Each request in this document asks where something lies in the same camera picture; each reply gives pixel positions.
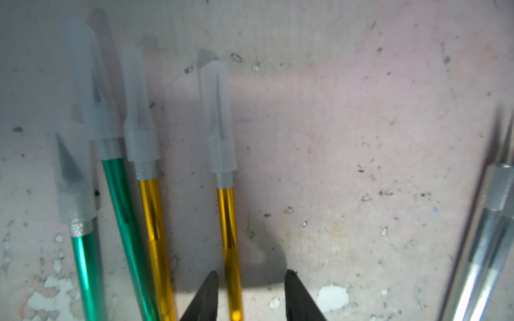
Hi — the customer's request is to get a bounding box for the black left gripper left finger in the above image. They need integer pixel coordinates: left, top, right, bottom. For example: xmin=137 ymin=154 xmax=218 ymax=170
xmin=180 ymin=271 xmax=219 ymax=321

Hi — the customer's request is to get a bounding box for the yellow knife row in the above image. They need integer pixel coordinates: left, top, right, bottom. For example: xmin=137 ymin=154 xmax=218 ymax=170
xmin=215 ymin=172 xmax=244 ymax=320
xmin=134 ymin=161 xmax=177 ymax=320

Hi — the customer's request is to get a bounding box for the green knife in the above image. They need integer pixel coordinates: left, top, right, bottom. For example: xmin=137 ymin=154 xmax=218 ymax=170
xmin=95 ymin=138 xmax=159 ymax=320
xmin=70 ymin=219 xmax=108 ymax=320

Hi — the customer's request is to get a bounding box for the eleventh clear protective cap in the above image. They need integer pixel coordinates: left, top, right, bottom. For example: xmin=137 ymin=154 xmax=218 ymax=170
xmin=50 ymin=121 xmax=96 ymax=226

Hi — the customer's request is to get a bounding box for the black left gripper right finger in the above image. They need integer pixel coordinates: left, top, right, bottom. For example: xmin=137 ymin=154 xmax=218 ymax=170
xmin=285 ymin=270 xmax=326 ymax=321

